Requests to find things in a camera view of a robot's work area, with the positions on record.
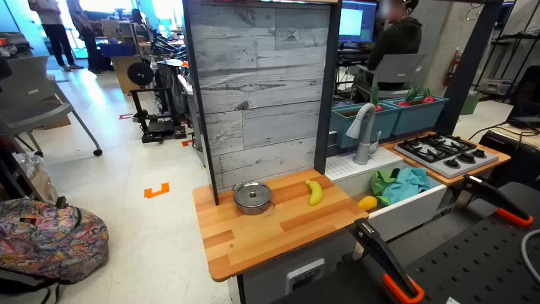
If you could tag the yellow banana plush toy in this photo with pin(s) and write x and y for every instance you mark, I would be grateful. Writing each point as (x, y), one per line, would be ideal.
(315, 193)

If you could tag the grey toy kitchen faucet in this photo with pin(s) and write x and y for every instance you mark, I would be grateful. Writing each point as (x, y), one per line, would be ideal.
(366, 135)

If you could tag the red radish plush toy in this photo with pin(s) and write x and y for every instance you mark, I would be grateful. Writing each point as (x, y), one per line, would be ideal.
(376, 101)
(420, 95)

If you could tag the white toy kitchen sink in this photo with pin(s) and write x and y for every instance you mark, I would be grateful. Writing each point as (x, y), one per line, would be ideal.
(406, 216)

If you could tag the grey toy gas stove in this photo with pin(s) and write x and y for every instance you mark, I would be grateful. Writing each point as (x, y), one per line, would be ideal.
(448, 152)

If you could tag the small silver metal pot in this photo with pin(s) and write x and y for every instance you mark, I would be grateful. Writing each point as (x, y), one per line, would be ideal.
(253, 196)

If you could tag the grey wood plank backsplash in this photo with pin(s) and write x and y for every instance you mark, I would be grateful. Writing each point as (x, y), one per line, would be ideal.
(259, 84)

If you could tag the wooden butcher block counter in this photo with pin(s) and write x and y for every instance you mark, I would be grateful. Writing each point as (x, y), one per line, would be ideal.
(254, 238)

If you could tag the teal planter box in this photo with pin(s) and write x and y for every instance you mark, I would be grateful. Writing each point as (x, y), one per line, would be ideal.
(361, 120)
(420, 117)

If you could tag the green cloth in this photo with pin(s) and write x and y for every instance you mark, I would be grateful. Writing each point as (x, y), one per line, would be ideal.
(379, 182)

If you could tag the black machine stand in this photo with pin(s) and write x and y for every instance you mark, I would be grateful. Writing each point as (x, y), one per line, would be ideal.
(155, 106)

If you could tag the grey cabinet drawer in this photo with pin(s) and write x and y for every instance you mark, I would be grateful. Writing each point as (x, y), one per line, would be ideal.
(271, 280)

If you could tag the teal cloth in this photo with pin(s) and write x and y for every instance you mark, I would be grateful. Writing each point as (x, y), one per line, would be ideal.
(408, 182)

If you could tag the wooden stove counter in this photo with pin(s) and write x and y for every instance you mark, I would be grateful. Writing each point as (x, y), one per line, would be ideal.
(416, 166)

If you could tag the grey desk chair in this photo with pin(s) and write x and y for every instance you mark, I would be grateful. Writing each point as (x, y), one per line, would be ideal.
(394, 69)

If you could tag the computer monitor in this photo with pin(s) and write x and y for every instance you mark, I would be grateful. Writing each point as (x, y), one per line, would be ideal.
(357, 22)

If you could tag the black orange bar clamp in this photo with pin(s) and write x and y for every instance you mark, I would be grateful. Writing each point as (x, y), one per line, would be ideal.
(389, 263)
(496, 199)

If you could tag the seated person in dark hoodie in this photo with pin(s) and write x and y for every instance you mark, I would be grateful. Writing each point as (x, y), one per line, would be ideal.
(398, 35)

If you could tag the dark structural pillar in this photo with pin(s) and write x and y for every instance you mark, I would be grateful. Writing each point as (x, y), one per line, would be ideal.
(470, 61)

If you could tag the standing person in background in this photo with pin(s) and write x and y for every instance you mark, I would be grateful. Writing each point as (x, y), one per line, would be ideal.
(53, 27)
(86, 27)

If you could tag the colourful patterned backpack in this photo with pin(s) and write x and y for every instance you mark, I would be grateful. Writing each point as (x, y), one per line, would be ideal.
(52, 238)

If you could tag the grey office chair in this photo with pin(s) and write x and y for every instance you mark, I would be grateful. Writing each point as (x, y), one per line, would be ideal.
(28, 101)

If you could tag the black frame post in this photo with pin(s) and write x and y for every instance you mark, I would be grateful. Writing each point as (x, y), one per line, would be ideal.
(329, 90)
(200, 106)

